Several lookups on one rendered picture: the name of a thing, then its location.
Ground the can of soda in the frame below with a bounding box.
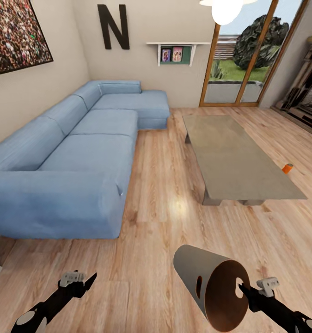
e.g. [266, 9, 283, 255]
[282, 163, 293, 174]
[197, 275, 213, 285]

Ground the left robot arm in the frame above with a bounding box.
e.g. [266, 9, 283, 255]
[11, 271, 97, 333]

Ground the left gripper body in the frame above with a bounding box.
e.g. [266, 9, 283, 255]
[52, 280, 84, 309]

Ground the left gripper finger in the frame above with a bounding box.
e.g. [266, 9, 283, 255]
[84, 273, 97, 293]

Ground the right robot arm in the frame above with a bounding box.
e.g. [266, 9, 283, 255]
[239, 277, 312, 333]

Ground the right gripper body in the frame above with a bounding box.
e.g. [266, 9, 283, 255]
[247, 291, 284, 325]

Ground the trash can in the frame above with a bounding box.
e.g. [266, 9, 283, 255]
[173, 245, 251, 333]

